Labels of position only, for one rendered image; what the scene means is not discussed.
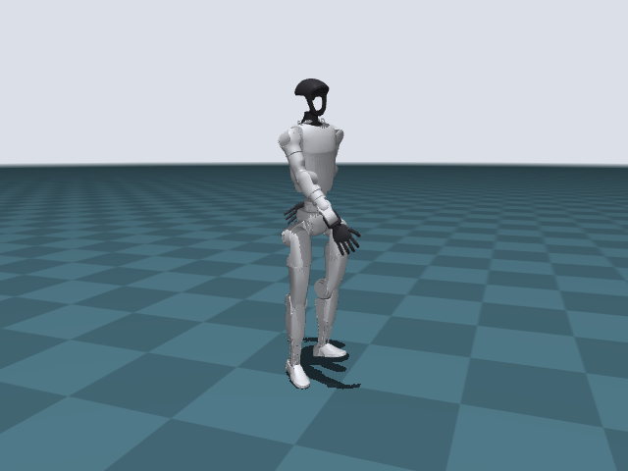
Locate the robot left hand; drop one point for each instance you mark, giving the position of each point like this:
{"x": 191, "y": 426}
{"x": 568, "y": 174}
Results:
{"x": 297, "y": 206}

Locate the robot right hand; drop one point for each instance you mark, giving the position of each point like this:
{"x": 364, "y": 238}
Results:
{"x": 342, "y": 234}

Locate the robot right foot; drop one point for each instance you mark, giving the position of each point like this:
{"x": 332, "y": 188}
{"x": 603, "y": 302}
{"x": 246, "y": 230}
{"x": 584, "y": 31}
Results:
{"x": 297, "y": 375}

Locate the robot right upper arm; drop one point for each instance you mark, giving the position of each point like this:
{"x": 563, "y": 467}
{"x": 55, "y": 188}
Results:
{"x": 290, "y": 143}

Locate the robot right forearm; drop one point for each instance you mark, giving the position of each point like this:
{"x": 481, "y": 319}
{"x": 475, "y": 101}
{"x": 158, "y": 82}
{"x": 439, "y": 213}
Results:
{"x": 317, "y": 197}

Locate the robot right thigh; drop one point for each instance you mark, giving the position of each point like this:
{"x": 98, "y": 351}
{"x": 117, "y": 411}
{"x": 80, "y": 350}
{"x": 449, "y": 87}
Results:
{"x": 299, "y": 261}

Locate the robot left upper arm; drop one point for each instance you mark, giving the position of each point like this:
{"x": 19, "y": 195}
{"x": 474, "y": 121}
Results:
{"x": 339, "y": 137}

